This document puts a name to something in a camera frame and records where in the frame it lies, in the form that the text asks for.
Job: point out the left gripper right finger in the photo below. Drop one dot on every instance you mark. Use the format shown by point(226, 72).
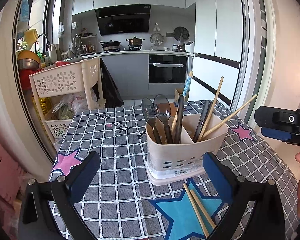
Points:
point(266, 220)

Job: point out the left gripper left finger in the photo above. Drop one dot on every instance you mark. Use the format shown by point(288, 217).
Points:
point(36, 220)

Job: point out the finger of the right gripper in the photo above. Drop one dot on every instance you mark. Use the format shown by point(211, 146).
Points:
point(282, 136)
point(278, 119)

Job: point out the black handled fork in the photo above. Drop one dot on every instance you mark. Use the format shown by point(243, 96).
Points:
point(205, 110)
point(179, 118)

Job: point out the plain wooden chopstick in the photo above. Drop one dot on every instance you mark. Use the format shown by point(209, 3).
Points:
point(209, 114)

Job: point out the blue patterned wooden chopstick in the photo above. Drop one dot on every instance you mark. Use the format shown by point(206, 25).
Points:
point(186, 89)

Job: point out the black handled clear spoon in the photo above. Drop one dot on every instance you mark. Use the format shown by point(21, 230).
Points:
point(163, 112)
point(150, 117)

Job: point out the kitchen faucet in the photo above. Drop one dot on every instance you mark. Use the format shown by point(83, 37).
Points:
point(45, 43)

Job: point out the pink folding stool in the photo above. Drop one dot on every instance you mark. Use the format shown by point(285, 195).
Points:
point(10, 172)

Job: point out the checkered grey tablecloth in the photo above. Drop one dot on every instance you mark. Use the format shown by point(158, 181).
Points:
point(140, 189)

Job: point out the small cardboard box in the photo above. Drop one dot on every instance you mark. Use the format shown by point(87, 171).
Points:
point(178, 92)

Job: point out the beige utensil holder caddy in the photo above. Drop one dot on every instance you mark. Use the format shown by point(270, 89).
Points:
point(168, 163)

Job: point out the white refrigerator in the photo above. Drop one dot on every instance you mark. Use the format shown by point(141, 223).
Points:
point(218, 39)

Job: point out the black built-in oven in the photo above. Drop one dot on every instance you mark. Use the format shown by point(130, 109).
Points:
point(167, 68)

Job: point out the black hanging bag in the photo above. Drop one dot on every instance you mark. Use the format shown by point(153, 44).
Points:
point(109, 88)

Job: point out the beige plastic storage cart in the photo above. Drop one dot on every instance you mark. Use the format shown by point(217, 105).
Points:
point(83, 78)

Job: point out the bronze cooking pot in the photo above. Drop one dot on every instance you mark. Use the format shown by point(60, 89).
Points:
point(135, 41)

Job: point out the yellow bowl stack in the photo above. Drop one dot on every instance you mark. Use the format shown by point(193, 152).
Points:
point(28, 60)

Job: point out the black range hood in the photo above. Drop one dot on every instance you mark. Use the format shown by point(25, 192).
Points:
point(120, 19)

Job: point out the black wok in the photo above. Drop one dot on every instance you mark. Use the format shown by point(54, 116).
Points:
point(110, 45)

